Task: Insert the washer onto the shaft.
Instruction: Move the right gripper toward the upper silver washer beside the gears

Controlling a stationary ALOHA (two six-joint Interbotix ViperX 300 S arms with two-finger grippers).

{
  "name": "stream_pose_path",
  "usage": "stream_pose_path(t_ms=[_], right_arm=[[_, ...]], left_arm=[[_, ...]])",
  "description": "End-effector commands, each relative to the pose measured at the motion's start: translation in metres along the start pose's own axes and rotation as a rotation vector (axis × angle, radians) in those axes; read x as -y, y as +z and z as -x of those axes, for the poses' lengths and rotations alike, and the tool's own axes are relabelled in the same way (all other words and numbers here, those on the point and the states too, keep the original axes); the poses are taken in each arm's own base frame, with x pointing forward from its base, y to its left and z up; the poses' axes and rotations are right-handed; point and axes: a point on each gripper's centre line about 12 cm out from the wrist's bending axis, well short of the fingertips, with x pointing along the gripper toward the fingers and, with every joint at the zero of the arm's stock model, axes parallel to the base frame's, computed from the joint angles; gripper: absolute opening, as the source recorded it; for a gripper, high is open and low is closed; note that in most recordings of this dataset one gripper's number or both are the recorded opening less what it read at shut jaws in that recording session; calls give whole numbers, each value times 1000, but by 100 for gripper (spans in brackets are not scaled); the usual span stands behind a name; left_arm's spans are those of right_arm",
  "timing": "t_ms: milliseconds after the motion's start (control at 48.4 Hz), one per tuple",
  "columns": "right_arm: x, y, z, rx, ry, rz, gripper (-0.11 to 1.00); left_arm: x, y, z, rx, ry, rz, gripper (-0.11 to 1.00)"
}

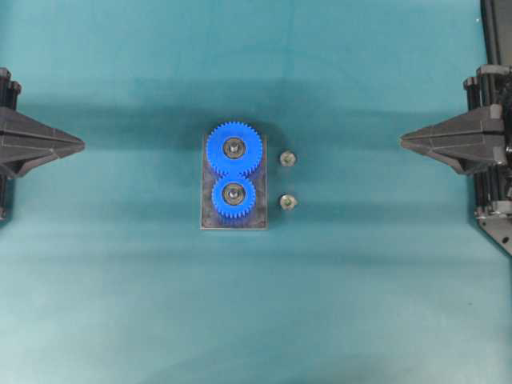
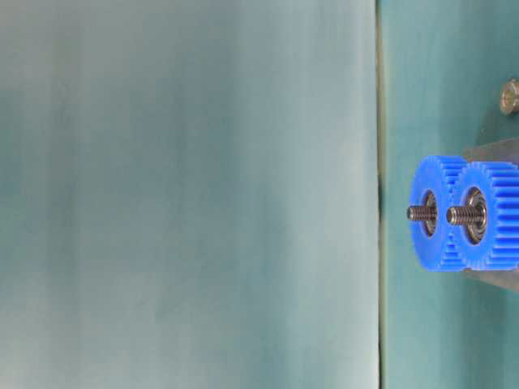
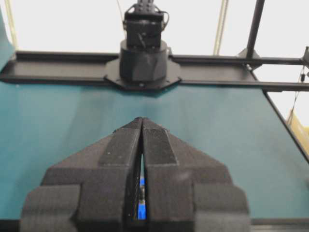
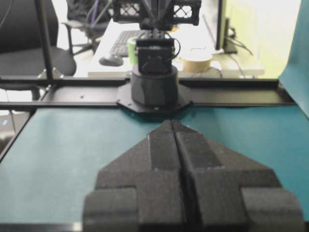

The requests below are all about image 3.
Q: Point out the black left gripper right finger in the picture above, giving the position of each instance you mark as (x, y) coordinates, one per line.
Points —
(188, 190)

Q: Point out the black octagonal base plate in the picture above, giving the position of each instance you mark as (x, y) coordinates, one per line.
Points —
(139, 76)

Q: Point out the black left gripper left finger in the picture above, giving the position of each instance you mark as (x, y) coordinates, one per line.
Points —
(92, 190)

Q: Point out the black aluminium frame rail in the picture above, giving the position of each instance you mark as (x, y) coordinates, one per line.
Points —
(99, 69)

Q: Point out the black vertical frame post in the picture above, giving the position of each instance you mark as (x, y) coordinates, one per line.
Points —
(254, 28)

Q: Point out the blue plastic gear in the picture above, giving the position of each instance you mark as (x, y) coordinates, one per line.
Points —
(142, 201)

